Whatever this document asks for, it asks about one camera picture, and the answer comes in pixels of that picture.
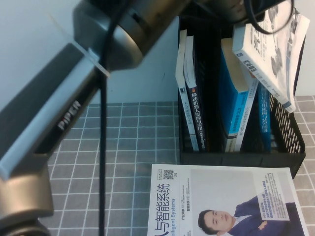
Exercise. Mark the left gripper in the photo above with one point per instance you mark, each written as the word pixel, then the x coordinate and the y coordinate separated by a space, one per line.
pixel 231 9

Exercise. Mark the white car suspension book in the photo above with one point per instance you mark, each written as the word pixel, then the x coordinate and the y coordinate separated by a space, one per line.
pixel 270 68

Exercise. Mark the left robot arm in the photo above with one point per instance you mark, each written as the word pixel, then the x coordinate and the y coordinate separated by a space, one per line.
pixel 49 110

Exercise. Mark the thin white spine book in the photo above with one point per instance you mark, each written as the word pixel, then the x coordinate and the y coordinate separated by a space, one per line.
pixel 182 61

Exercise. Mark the blue cover paperback book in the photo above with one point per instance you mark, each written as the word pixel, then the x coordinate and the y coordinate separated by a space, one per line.
pixel 229 98

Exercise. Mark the black spine robot book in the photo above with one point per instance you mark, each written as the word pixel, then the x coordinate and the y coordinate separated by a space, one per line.
pixel 197 110

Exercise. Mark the white book orange stripe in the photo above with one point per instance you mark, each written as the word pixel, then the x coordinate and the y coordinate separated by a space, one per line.
pixel 248 118

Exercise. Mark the blue spine mechanical design book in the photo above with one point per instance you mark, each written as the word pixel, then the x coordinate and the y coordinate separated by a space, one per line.
pixel 264 115

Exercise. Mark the black plastic book stand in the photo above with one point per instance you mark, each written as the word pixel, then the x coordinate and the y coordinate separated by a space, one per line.
pixel 221 158

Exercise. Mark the grey checked tablecloth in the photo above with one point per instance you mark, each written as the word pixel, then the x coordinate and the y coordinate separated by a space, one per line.
pixel 135 135

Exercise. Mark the intelligent systems magazine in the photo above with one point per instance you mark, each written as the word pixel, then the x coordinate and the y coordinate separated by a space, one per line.
pixel 221 186

